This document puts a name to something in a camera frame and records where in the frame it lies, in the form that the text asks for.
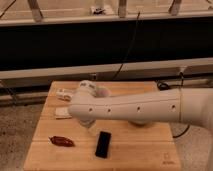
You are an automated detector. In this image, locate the small device on shelf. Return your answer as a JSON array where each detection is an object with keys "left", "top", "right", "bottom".
[{"left": 91, "top": 6, "right": 105, "bottom": 15}]

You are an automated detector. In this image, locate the black rectangular phone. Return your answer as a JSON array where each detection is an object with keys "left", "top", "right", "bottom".
[{"left": 95, "top": 131, "right": 111, "bottom": 158}]

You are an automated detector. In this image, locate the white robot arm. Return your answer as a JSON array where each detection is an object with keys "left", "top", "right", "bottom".
[{"left": 68, "top": 80, "right": 213, "bottom": 138}]

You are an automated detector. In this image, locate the black cable by robot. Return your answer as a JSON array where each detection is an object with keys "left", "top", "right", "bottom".
[{"left": 156, "top": 71, "right": 191, "bottom": 139}]

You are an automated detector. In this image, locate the black hanging cable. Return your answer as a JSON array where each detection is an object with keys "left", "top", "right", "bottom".
[{"left": 111, "top": 10, "right": 141, "bottom": 81}]

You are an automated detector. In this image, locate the green ceramic bowl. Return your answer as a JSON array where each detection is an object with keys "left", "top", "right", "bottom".
[{"left": 129, "top": 121, "right": 149, "bottom": 127}]

